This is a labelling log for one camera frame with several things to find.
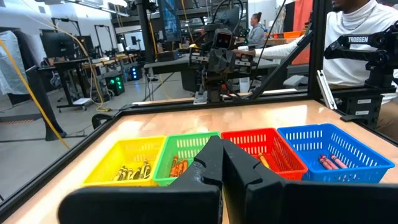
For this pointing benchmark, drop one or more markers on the black desk with monitors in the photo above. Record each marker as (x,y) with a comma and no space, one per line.
(66,62)

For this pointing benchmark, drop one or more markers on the orange crayon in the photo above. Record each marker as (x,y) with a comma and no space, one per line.
(173,166)
(184,165)
(180,169)

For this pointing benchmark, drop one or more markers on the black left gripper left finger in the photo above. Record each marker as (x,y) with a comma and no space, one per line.
(199,199)

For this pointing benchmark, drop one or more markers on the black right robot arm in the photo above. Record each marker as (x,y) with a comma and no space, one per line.
(214,87)

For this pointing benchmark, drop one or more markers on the green plastic basket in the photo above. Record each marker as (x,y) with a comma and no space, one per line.
(183,146)

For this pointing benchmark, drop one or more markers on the person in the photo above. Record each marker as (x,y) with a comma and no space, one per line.
(257,31)
(354,46)

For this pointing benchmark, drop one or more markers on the computer tower blue lights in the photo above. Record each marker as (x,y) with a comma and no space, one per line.
(135,72)

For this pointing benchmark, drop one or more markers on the yellow-green crayon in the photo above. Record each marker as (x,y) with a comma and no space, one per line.
(138,173)
(131,174)
(119,175)
(124,174)
(146,169)

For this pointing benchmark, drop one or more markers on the blue plastic basket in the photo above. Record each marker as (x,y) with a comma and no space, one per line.
(357,155)

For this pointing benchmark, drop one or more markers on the crayons inside basket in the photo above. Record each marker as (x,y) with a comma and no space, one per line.
(280,155)

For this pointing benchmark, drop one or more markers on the yellow crayon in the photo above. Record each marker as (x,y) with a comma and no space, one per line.
(264,161)

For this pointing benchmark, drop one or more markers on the computer tower green lights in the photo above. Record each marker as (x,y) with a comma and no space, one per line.
(115,84)

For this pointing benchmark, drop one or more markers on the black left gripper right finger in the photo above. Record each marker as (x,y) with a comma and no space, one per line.
(264,202)

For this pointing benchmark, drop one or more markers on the pink crayon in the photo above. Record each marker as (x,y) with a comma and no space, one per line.
(325,163)
(330,162)
(339,161)

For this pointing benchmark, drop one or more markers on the yellow plastic basket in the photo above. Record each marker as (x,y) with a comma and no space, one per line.
(124,155)

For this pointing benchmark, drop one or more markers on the orange partition panel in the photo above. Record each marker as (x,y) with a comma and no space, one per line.
(302,18)

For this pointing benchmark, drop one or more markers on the person's hand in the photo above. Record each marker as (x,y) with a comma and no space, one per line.
(244,52)

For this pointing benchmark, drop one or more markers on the grey cloth cover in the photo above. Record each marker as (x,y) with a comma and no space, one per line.
(11,62)

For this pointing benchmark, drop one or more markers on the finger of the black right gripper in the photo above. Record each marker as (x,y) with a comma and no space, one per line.
(229,60)
(215,60)

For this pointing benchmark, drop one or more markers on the black pillar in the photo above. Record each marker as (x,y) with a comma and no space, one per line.
(145,31)

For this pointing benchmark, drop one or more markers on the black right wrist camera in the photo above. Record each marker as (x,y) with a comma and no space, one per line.
(224,39)

